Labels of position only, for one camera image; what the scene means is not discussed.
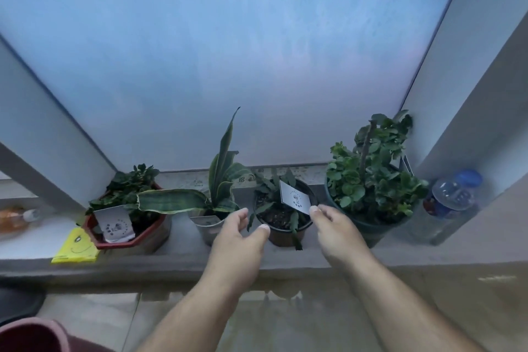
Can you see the person's right hand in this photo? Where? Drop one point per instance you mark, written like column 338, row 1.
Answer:
column 340, row 240

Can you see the person's left hand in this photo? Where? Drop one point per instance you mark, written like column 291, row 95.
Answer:
column 235, row 252

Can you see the person's left thumb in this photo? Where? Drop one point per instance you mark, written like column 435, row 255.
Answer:
column 260, row 236

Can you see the person's right thumb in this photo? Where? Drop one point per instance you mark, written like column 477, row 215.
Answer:
column 315, row 217

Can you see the person's right forearm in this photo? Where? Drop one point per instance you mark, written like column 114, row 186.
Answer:
column 396, row 310

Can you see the person's left forearm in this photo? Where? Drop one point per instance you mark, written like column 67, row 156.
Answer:
column 198, row 314

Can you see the small dark round plant pot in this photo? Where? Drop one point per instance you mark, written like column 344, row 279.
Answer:
column 284, row 239

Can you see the dark green succulent plant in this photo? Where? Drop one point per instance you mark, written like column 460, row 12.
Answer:
column 264, row 189

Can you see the grey plant pot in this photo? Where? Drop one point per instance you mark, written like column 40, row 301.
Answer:
column 206, row 237

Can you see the large dark plant pot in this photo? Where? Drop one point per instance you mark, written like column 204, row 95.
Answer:
column 371, row 228

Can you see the tall bushy leafy plant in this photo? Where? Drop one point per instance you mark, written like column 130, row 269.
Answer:
column 371, row 182

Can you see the striped snake plant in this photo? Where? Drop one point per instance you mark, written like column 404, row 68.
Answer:
column 222, row 157

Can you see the grey stone window sill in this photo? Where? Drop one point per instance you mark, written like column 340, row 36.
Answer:
column 165, row 263

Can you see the clear blue-capped water bottle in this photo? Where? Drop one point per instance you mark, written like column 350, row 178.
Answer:
column 447, row 203

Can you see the red octagonal plant pot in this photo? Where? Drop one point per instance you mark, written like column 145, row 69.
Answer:
column 123, row 245

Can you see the small green leafy plant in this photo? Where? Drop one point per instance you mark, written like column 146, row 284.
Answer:
column 128, row 187

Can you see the yellow smiley packet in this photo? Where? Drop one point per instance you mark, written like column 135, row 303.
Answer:
column 78, row 248

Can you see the frosted window pane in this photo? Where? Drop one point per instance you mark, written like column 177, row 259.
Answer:
column 231, row 54

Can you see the orange liquid bottle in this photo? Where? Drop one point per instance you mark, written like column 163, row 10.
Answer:
column 14, row 219

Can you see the black round object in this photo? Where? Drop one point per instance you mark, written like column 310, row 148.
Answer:
column 18, row 306

